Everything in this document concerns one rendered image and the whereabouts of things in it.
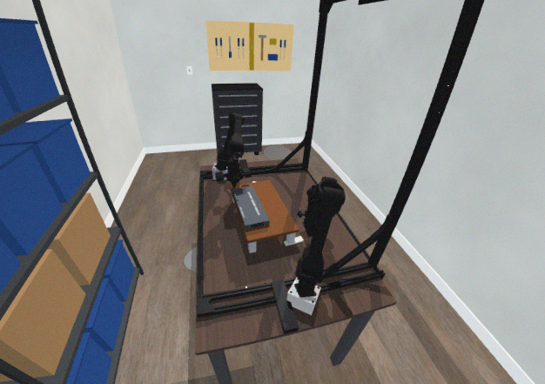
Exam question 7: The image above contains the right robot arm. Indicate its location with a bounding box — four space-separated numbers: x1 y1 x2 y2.
215 112 245 183

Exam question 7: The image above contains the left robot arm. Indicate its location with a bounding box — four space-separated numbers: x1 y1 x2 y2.
294 177 346 298

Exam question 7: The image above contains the brown wooden stand with white legs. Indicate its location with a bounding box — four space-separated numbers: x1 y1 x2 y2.
230 180 299 253

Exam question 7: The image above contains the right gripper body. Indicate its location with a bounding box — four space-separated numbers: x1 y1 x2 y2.
215 168 252 181

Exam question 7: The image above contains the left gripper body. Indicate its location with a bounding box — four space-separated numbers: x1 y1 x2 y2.
298 209 319 236

